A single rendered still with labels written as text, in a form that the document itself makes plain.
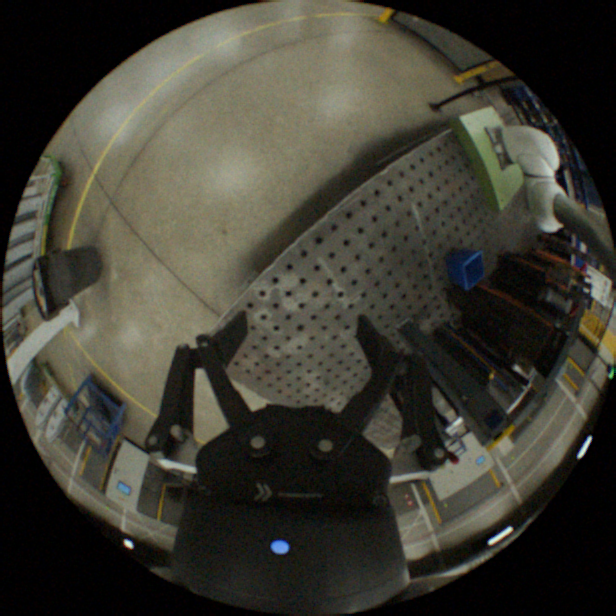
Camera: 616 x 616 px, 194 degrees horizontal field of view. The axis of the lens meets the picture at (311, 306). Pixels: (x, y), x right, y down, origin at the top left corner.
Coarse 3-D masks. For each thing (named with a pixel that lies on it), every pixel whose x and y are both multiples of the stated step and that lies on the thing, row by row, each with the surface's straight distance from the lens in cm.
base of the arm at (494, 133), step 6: (486, 126) 90; (498, 126) 102; (486, 132) 89; (492, 132) 91; (498, 132) 91; (492, 138) 90; (498, 138) 90; (492, 144) 90; (498, 144) 88; (492, 150) 87; (498, 150) 87; (504, 150) 89; (498, 156) 90; (504, 156) 90; (504, 162) 91; (510, 162) 92; (504, 168) 91
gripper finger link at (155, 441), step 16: (176, 352) 16; (176, 368) 14; (176, 384) 12; (192, 384) 15; (176, 400) 11; (192, 400) 14; (160, 416) 11; (176, 416) 11; (192, 416) 13; (160, 432) 10; (192, 432) 12; (160, 448) 10
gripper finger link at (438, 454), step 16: (416, 352) 16; (416, 368) 14; (416, 384) 12; (416, 400) 11; (432, 400) 12; (416, 416) 11; (432, 416) 11; (416, 432) 10; (432, 432) 10; (432, 448) 10; (432, 464) 9; (416, 480) 11
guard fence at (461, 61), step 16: (384, 16) 332; (400, 16) 323; (416, 32) 315; (432, 32) 305; (448, 32) 296; (448, 48) 299; (464, 48) 291; (464, 64) 292; (480, 64) 284; (496, 64) 276
